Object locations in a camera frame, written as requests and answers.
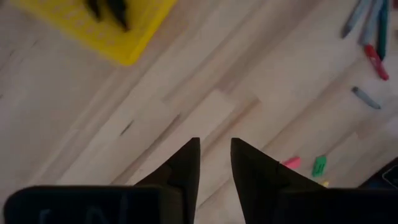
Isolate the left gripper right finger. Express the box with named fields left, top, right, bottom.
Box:
left=229, top=137, right=327, bottom=224

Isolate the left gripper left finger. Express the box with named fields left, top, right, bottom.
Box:
left=133, top=136, right=201, bottom=224

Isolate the grey crayon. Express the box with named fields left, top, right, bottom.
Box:
left=340, top=0, right=373, bottom=40
left=357, top=0, right=385, bottom=47
left=350, top=86, right=382, bottom=110

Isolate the green crayon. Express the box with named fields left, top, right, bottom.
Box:
left=375, top=0, right=390, bottom=62

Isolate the pink eraser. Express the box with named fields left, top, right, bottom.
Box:
left=281, top=156, right=302, bottom=170

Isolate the green eraser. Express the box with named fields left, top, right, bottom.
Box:
left=311, top=155, right=328, bottom=178

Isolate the black handheld device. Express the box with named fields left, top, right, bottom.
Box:
left=357, top=157, right=398, bottom=190

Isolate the yellow plastic bin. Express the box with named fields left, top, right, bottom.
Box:
left=11, top=0, right=178, bottom=67

